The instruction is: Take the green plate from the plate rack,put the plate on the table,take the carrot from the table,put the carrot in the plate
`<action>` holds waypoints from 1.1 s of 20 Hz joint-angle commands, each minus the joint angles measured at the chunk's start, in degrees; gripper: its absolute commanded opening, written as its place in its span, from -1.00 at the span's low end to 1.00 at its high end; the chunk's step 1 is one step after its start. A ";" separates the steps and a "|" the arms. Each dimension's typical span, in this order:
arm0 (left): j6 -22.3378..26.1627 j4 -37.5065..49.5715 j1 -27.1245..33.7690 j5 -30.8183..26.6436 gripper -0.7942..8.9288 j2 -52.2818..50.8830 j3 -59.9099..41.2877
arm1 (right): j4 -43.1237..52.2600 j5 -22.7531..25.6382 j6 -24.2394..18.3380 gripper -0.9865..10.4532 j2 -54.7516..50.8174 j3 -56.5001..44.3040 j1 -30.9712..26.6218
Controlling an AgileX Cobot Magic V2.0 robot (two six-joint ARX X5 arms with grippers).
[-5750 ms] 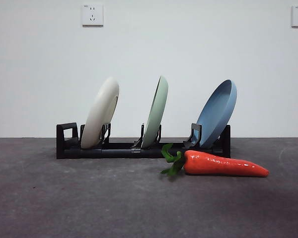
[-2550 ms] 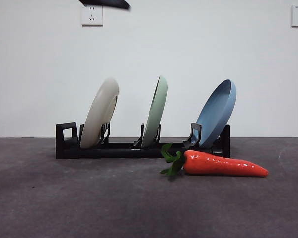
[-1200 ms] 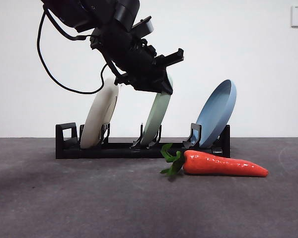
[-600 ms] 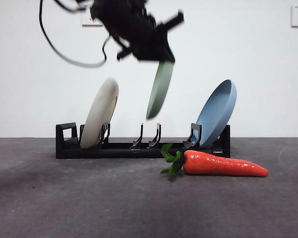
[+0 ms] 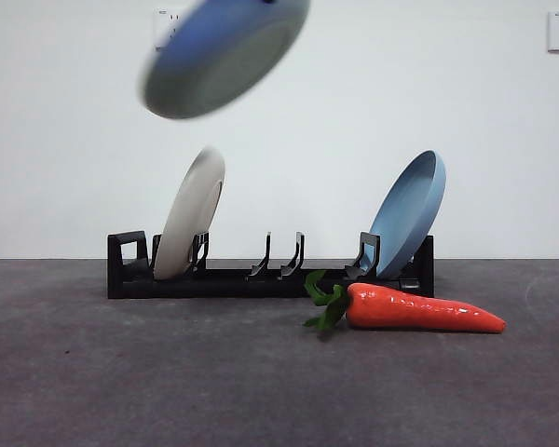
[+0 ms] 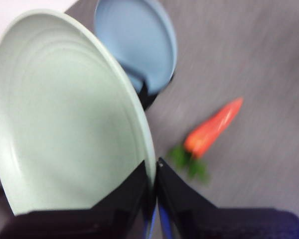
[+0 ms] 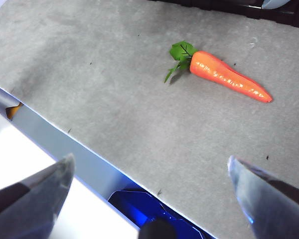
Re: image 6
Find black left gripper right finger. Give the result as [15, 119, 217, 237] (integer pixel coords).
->
[156, 156, 299, 239]

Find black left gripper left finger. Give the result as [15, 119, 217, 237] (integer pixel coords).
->
[0, 160, 156, 239]

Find orange carrot with green leaves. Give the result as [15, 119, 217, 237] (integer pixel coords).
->
[166, 97, 244, 185]

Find pale green plate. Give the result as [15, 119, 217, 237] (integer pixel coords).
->
[0, 9, 157, 216]

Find blue plate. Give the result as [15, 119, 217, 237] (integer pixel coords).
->
[93, 0, 177, 95]

